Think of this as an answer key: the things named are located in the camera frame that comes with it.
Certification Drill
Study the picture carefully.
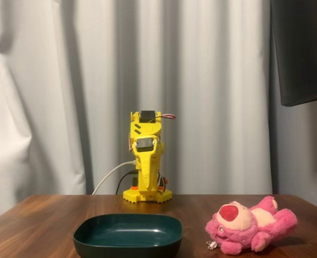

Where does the yellow gripper black servo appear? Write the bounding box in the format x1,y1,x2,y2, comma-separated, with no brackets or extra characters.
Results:
132,136,165,192

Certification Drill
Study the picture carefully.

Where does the pink strawberry bear plush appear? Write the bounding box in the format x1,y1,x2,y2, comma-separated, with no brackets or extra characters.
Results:
204,195,299,255

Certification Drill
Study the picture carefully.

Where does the yellow robot arm with base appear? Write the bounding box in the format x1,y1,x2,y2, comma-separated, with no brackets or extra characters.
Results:
123,110,173,204

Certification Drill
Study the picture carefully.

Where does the dark green square bin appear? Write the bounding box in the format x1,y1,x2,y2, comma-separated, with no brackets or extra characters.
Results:
72,213,184,258

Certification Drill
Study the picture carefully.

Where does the white curtain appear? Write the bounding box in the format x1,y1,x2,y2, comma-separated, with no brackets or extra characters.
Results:
0,0,280,224

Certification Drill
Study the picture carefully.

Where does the black monitor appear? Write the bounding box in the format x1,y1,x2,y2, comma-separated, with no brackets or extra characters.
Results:
270,0,317,108

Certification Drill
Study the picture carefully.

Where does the black power cable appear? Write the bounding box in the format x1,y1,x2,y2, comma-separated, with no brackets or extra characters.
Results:
115,169,138,195

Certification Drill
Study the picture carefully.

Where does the white power cable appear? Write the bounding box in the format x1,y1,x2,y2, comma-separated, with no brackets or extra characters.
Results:
91,160,136,196

